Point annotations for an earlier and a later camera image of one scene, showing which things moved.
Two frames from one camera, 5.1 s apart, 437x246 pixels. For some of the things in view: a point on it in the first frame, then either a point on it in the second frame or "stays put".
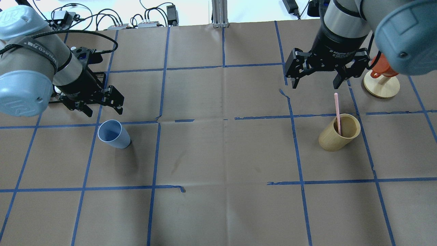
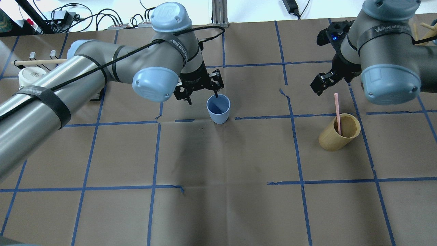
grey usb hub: [148, 24] stays put
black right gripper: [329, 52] to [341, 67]
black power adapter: [291, 7] stays put
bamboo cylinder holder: [329, 139] stays put
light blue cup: [111, 131] to [219, 108]
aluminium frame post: [219, 8] stays put
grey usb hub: [117, 27] stays put
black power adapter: [64, 15] stays put
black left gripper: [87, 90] to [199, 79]
